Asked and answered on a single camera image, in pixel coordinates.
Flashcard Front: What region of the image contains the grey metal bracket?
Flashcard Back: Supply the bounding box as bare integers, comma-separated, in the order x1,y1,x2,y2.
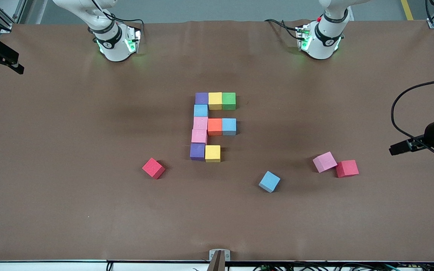
209,249,231,262

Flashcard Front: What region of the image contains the black left base cable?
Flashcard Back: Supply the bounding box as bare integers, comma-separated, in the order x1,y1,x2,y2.
264,19,302,40

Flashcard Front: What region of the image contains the dark camera mount pole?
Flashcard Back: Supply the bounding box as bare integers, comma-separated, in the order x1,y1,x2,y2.
206,251,226,271

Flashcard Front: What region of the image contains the yellow foam cube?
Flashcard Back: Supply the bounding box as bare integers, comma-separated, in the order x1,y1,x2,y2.
208,92,223,110
205,145,221,163

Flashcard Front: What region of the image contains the red foam cube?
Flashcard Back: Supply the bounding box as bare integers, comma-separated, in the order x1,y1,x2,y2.
335,160,359,178
142,157,166,180

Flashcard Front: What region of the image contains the yellow floor tape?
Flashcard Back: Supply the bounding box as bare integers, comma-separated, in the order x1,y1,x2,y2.
401,0,414,21

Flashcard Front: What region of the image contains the orange foam cube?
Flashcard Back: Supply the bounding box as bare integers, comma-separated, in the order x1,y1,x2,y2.
208,118,223,136

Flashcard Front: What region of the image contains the green foam cube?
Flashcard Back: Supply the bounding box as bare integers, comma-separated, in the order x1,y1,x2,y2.
222,92,236,111

